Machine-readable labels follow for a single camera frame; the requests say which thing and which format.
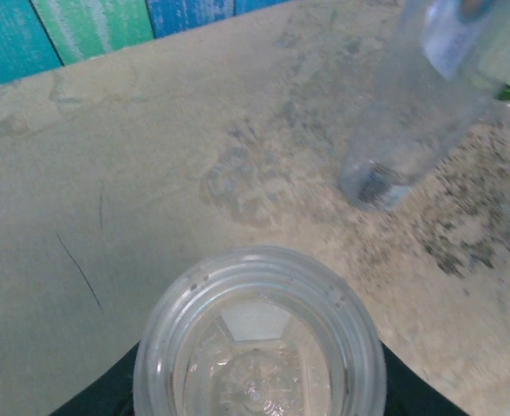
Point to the clear bottle small dark label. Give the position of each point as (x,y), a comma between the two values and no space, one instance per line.
(259,268)

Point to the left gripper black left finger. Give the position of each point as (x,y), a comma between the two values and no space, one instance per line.
(107,390)

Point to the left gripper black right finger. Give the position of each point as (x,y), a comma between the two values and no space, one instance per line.
(407,390)

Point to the blue tinted plastic bottle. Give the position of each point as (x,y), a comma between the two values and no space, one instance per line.
(411,130)

